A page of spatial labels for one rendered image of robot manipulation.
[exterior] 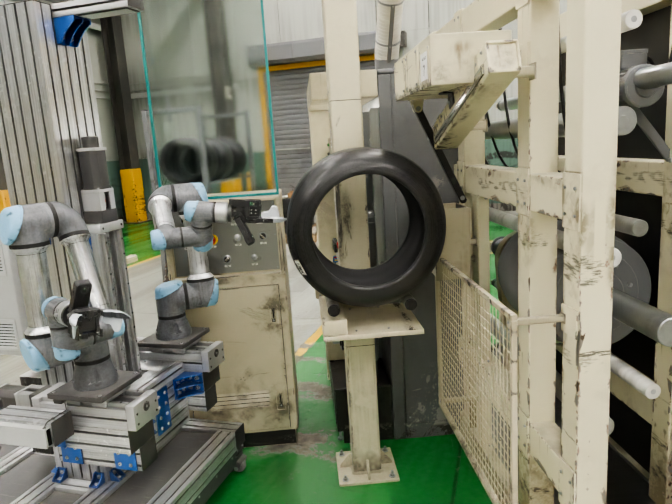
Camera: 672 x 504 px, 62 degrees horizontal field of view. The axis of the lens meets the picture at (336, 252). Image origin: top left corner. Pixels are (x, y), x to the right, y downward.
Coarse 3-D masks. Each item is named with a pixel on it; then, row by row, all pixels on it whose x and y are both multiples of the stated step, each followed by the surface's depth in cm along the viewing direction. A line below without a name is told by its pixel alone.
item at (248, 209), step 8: (232, 200) 202; (240, 200) 202; (248, 200) 205; (256, 200) 205; (232, 208) 203; (240, 208) 203; (248, 208) 201; (256, 208) 202; (232, 216) 203; (240, 216) 203; (248, 216) 202; (256, 216) 203
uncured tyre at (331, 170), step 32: (320, 160) 209; (352, 160) 192; (384, 160) 193; (320, 192) 192; (416, 192) 195; (288, 224) 198; (416, 224) 225; (320, 256) 225; (416, 256) 225; (320, 288) 201; (352, 288) 199; (384, 288) 200
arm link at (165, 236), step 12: (156, 192) 232; (168, 192) 234; (156, 204) 224; (168, 204) 228; (156, 216) 215; (168, 216) 215; (156, 228) 208; (168, 228) 204; (180, 228) 205; (156, 240) 200; (168, 240) 202; (180, 240) 203
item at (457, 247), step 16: (448, 208) 248; (464, 208) 229; (448, 224) 230; (464, 224) 230; (448, 240) 231; (464, 240) 232; (448, 256) 232; (464, 256) 233; (432, 272) 242; (464, 272) 234
